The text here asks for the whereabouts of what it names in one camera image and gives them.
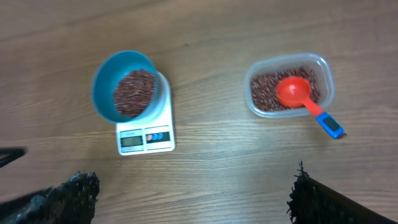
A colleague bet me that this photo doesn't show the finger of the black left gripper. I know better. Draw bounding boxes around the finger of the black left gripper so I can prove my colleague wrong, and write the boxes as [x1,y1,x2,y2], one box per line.
[0,147,27,167]

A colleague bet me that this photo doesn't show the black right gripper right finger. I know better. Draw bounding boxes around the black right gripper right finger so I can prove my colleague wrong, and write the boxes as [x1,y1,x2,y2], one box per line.
[287,161,397,224]

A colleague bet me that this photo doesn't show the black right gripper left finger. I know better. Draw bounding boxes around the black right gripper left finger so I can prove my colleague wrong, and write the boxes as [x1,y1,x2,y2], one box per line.
[1,172,100,224]

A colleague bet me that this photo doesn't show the red measuring scoop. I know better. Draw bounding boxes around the red measuring scoop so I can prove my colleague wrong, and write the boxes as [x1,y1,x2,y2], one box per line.
[275,77,346,139]

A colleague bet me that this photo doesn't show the white digital kitchen scale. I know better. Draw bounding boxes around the white digital kitchen scale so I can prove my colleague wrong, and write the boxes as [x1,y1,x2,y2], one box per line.
[116,72,175,156]

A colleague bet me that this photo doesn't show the red beans in bowl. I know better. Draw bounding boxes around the red beans in bowl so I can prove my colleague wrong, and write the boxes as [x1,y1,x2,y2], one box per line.
[113,69,155,118]

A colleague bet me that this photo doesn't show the teal plastic bowl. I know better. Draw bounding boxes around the teal plastic bowl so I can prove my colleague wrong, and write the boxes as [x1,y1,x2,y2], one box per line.
[91,50,161,123]

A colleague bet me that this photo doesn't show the red adzuki beans in container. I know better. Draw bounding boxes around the red adzuki beans in container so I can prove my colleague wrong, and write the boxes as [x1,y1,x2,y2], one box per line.
[250,67,321,112]

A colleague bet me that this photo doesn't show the clear plastic food container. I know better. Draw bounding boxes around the clear plastic food container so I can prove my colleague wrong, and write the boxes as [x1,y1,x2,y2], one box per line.
[244,53,335,119]

